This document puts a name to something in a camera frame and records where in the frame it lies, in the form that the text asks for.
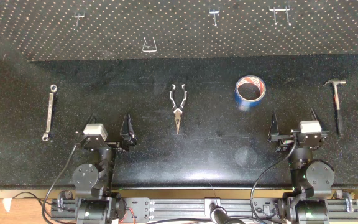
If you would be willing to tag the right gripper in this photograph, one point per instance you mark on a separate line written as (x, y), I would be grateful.
(309, 139)

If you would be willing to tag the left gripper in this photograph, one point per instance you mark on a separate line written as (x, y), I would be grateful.
(117, 145)

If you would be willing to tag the wrench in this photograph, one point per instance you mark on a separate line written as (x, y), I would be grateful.
(50, 112)

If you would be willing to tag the pliers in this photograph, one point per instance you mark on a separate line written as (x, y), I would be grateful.
(178, 119)

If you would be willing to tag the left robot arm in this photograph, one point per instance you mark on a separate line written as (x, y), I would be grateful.
(85, 179)

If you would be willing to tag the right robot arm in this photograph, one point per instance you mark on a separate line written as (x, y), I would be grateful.
(320, 179)

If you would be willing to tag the black pegboard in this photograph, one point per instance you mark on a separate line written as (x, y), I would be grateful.
(179, 28)

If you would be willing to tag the hammer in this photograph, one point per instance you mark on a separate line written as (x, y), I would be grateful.
(337, 102)

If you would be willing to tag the roll of blue tape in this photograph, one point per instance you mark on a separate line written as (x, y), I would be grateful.
(240, 100)

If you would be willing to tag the metal hook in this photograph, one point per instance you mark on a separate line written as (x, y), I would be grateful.
(149, 50)
(78, 18)
(274, 14)
(214, 15)

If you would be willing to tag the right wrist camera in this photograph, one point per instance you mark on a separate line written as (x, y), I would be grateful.
(310, 127)

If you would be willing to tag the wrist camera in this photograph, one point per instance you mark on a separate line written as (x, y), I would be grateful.
(310, 127)
(95, 130)

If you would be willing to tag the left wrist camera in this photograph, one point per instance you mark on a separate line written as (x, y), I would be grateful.
(95, 130)

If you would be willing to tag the mounting rail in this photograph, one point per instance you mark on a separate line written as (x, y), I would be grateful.
(179, 210)

